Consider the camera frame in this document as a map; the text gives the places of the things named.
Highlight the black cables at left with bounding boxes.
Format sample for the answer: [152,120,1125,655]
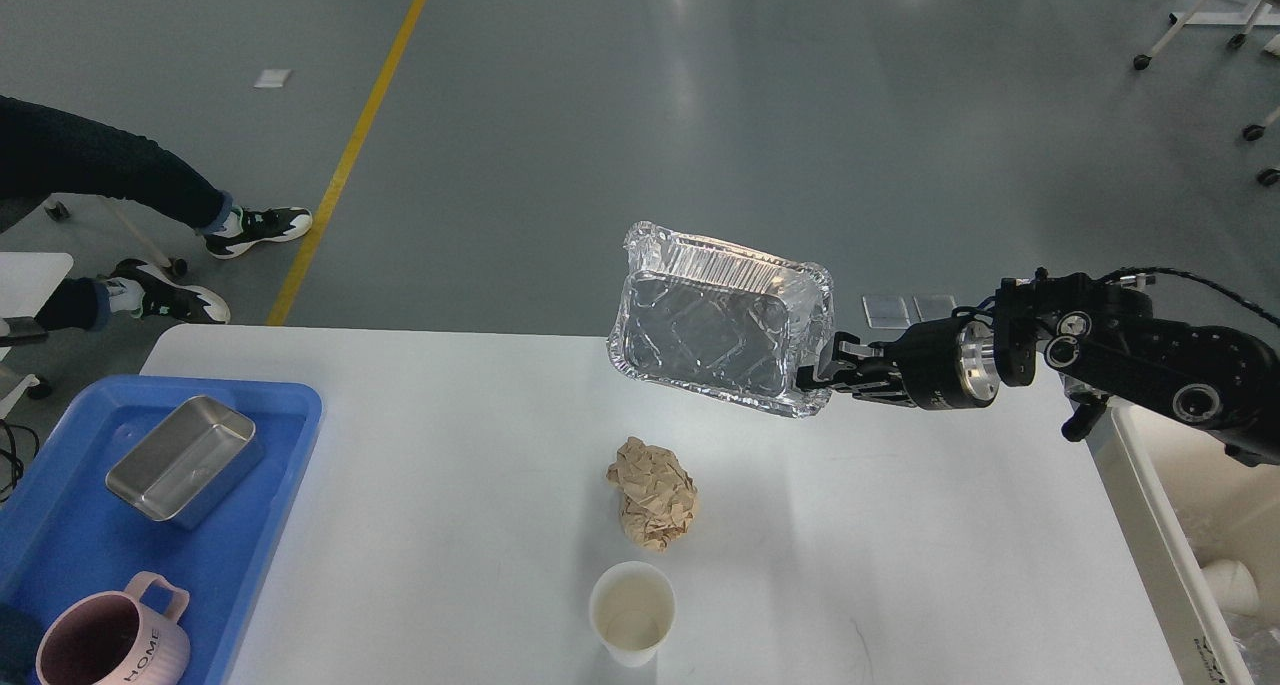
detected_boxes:
[0,417,44,506]

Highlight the left clear floor plate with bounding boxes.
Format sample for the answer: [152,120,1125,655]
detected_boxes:
[861,294,913,330]

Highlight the brown paper ball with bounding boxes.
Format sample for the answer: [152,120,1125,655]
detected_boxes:
[605,437,701,553]

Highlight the person in black sweater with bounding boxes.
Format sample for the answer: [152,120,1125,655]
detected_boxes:
[1,97,314,332]

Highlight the pink ribbed mug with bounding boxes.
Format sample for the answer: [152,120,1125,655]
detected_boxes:
[35,571,191,684]

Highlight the white side table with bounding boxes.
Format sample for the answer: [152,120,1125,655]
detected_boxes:
[1,252,74,419]

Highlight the white bin at right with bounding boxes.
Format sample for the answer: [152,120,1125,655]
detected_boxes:
[1087,402,1279,684]

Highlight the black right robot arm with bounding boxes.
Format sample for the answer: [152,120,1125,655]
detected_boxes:
[795,268,1279,467]

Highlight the clear floor plate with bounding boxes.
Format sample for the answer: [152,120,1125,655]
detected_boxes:
[911,294,957,321]
[861,294,913,330]

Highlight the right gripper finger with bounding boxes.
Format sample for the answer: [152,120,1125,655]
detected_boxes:
[812,333,901,385]
[828,380,906,406]

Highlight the aluminium foil tray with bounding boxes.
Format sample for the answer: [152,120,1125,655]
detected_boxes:
[607,222,835,419]

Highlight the white paper cup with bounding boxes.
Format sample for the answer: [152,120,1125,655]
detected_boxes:
[588,561,678,668]

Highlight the white cup inside bin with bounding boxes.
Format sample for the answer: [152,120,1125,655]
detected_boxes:
[1201,560,1261,617]

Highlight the white rolling cart frame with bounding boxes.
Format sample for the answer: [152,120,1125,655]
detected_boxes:
[1132,0,1279,189]

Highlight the right clear floor plate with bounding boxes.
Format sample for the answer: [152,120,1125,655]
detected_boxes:
[911,294,957,321]

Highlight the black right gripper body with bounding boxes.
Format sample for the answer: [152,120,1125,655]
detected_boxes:
[884,318,1000,411]

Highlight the square stainless steel tray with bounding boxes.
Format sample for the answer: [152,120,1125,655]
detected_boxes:
[105,394,265,531]

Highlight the blue plastic tray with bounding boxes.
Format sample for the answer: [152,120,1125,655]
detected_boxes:
[1,375,323,684]

